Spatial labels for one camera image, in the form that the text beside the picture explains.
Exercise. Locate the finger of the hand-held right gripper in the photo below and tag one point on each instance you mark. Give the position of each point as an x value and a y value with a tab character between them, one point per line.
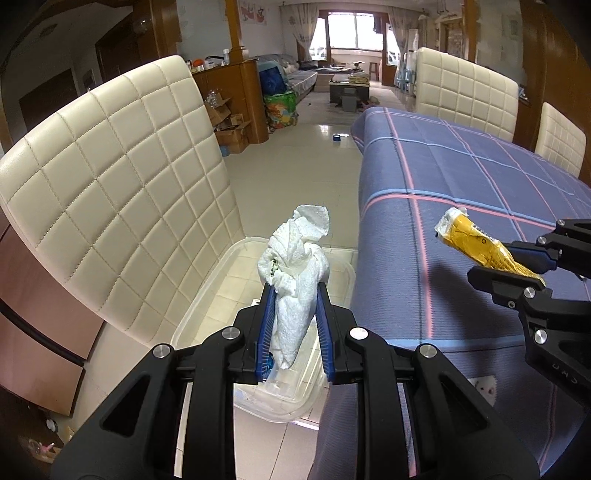
498	286
531	256

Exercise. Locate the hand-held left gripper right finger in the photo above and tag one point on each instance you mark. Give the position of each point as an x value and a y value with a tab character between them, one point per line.
325	332

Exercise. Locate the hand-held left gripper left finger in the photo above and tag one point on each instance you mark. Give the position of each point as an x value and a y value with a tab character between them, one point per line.
265	332

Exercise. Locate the yellow snack wrapper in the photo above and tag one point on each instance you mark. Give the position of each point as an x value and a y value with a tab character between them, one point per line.
471	240

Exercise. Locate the white paper towel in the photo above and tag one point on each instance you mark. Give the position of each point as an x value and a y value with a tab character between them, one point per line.
295	286

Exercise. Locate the clear plastic bin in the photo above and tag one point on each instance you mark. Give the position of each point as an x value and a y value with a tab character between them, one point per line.
286	401

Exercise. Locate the blue plaid tablecloth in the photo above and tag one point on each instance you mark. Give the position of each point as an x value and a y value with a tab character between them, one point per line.
415	300

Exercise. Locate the small white label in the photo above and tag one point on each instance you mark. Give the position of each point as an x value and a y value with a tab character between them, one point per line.
482	390

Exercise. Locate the cream quilted dining chair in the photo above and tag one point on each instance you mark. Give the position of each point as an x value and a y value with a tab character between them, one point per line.
466	97
115	184
561	138

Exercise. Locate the cardboard box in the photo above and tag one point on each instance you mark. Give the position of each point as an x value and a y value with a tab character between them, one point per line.
221	113
233	137

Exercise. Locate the brown panel cabinet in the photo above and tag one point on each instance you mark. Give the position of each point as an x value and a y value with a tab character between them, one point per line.
46	323

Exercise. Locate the colourful printed bag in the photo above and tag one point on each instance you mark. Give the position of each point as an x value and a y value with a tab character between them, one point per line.
281	110

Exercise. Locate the grey stool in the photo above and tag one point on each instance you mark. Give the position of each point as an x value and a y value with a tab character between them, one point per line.
348	104

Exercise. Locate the wooden divider cabinet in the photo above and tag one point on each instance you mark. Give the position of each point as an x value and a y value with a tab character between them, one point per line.
244	101

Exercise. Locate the wooden pillar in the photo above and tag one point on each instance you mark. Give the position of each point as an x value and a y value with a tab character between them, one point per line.
471	27
234	27

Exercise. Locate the wooden coffee table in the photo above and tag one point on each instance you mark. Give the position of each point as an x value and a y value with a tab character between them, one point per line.
351	87

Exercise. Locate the blue bag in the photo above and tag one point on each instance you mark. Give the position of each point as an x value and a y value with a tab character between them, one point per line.
272	82

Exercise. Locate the grey sofa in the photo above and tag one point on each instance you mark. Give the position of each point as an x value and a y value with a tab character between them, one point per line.
302	81

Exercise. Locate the bright window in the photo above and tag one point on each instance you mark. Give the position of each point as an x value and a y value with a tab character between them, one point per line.
355	32

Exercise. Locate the pink wall poster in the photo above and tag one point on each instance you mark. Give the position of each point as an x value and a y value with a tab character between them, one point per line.
256	10

